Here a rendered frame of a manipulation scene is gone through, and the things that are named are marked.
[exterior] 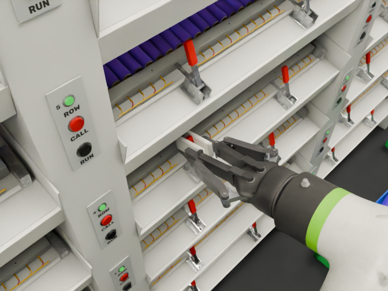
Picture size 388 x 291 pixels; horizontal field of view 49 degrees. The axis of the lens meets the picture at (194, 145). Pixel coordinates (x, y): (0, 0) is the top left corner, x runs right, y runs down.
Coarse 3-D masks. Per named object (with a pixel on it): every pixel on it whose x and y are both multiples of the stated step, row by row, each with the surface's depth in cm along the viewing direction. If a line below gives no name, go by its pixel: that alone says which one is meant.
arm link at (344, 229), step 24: (336, 192) 55; (312, 216) 54; (336, 216) 53; (360, 216) 51; (384, 216) 51; (312, 240) 55; (336, 240) 52; (360, 240) 50; (384, 240) 48; (336, 264) 53; (360, 264) 49; (384, 264) 48; (336, 288) 52; (360, 288) 49; (384, 288) 48
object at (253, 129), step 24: (336, 48) 96; (288, 72) 96; (312, 72) 97; (336, 72) 99; (312, 96) 97; (264, 120) 88; (168, 168) 79; (168, 192) 77; (192, 192) 78; (144, 216) 74; (168, 216) 77
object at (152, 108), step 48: (240, 0) 73; (288, 0) 76; (336, 0) 81; (144, 48) 64; (192, 48) 59; (240, 48) 70; (288, 48) 73; (144, 96) 62; (192, 96) 64; (144, 144) 59
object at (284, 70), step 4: (284, 68) 85; (284, 72) 86; (284, 76) 87; (288, 76) 87; (284, 80) 87; (288, 80) 88; (288, 84) 88; (288, 88) 89; (284, 92) 90; (288, 92) 89; (288, 96) 90
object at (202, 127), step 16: (304, 48) 97; (288, 64) 94; (240, 96) 87; (256, 96) 89; (224, 112) 84; (192, 128) 81; (208, 128) 83; (160, 160) 77; (128, 176) 74; (144, 176) 76; (160, 176) 77
